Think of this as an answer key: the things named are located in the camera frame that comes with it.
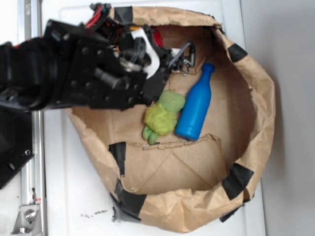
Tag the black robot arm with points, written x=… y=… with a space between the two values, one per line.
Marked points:
x=106 y=66

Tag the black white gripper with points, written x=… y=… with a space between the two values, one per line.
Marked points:
x=145 y=67

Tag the green plush toy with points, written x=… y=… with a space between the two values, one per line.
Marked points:
x=161 y=118

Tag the blue plastic bottle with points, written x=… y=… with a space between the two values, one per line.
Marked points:
x=196 y=107

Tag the aluminium rail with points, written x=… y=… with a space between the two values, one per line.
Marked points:
x=33 y=187

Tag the metal corner bracket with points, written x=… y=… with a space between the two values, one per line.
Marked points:
x=28 y=222

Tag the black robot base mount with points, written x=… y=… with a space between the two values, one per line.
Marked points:
x=16 y=144

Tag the brown paper bag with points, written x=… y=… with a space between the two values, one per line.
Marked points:
x=178 y=185

